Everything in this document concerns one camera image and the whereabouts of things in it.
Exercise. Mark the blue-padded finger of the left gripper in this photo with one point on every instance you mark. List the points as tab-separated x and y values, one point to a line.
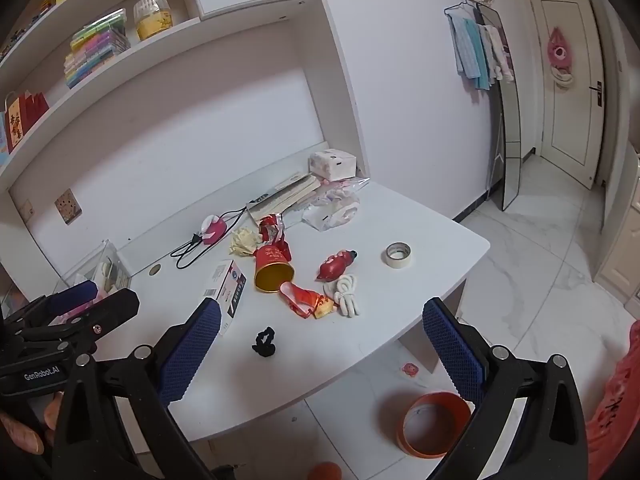
71	298
102	318

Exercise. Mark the red paper gift bag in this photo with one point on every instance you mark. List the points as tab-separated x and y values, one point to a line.
21	113

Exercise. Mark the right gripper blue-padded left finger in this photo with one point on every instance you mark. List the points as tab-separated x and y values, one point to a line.
183	348

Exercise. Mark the printed clear plastic bag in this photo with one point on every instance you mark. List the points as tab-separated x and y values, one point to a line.
334	204

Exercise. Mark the hanging blue and white towels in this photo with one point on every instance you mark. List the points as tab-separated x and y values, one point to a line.
480	52

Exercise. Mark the red yellow fabric pouch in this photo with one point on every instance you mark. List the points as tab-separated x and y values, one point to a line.
306	303

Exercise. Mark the yellow lined paper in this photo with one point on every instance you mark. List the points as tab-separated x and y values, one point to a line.
244	242

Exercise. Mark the black hair scrunchie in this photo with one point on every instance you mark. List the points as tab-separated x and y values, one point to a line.
264	345

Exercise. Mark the orange round trash bin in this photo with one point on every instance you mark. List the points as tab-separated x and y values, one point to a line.
431	425

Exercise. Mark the red plastic trash bag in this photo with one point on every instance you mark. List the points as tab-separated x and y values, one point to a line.
617	415

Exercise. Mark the white barcode carton box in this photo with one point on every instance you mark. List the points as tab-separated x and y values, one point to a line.
226	286

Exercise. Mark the pink door hanging decoration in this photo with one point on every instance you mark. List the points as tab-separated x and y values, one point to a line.
558	51

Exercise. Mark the red snack wrapper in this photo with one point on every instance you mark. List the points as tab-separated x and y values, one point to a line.
271	229

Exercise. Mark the wall power socket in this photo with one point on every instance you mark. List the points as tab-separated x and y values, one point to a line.
68	207

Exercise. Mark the colourful bead boxes stack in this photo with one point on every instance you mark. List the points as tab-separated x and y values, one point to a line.
94	45

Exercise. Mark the clear jar with yellow contents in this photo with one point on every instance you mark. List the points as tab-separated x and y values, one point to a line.
152	17

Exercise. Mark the red sticker on floor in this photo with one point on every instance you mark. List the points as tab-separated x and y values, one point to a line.
410	369

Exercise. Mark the floral tissue pack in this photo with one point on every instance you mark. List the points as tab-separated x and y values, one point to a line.
333	165

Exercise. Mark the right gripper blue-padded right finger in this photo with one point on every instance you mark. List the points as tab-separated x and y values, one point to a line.
464	367

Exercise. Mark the masking tape roll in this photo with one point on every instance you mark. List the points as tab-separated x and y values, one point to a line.
397	255

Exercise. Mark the red cylindrical gift tube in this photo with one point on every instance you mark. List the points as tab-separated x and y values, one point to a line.
272	269

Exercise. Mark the orange slipper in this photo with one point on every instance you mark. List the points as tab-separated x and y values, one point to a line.
325	471

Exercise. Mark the person's left hand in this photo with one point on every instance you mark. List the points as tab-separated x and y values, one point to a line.
27	438

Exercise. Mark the stack of notebooks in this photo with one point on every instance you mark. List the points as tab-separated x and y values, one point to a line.
282	196

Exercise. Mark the red pig plush toy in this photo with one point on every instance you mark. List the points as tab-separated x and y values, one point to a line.
335	266

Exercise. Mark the standing floor mirror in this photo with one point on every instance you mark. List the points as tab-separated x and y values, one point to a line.
506	165

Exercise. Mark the white bedroom door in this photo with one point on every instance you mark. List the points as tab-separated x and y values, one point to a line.
574	101

